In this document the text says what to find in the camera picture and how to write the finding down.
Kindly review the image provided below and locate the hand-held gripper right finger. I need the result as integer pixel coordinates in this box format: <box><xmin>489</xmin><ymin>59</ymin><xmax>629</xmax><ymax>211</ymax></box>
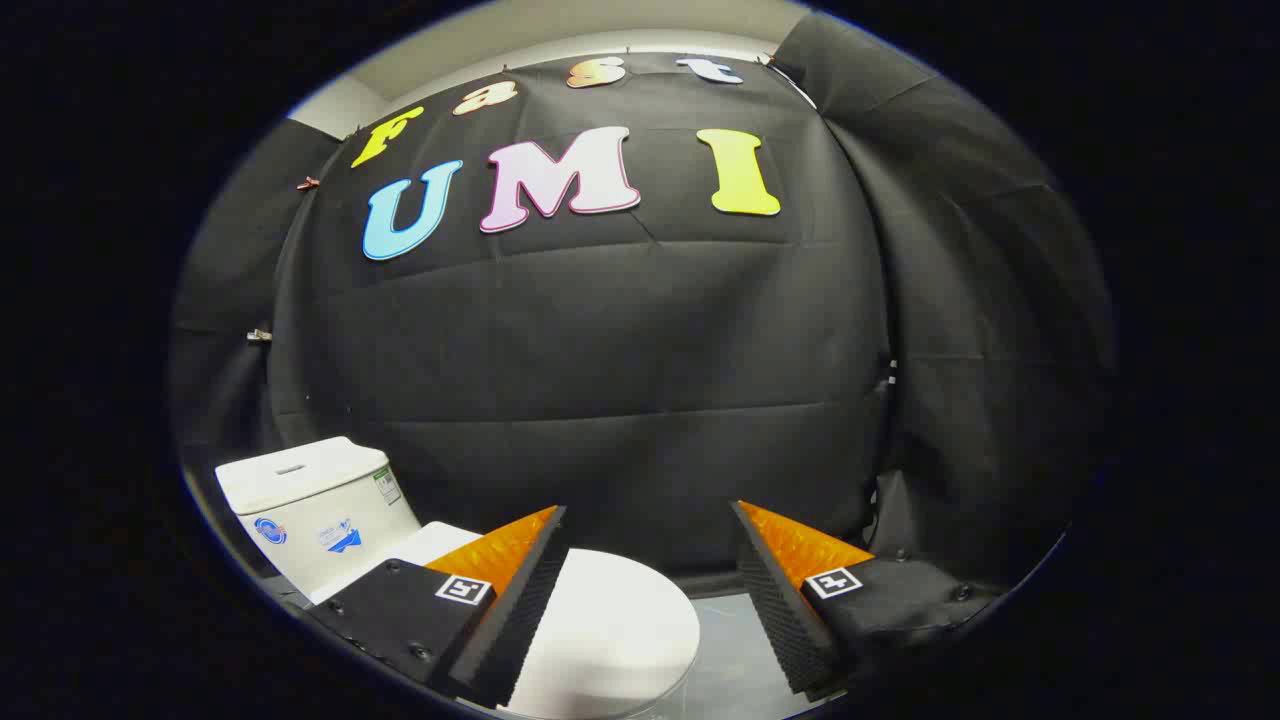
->
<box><xmin>730</xmin><ymin>500</ymin><xmax>1004</xmax><ymax>701</ymax></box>

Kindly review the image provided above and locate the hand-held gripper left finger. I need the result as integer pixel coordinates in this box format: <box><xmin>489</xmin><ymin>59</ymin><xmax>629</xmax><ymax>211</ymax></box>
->
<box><xmin>305</xmin><ymin>505</ymin><xmax>572</xmax><ymax>709</ymax></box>

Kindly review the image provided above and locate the white toilet lid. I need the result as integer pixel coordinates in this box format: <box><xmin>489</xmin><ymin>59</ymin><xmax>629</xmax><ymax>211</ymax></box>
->
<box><xmin>385</xmin><ymin>522</ymin><xmax>702</xmax><ymax>720</ymax></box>

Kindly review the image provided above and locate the black backdrop cloth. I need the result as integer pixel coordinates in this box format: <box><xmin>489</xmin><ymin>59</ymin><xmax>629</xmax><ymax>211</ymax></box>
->
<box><xmin>170</xmin><ymin>12</ymin><xmax>1116</xmax><ymax>601</ymax></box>

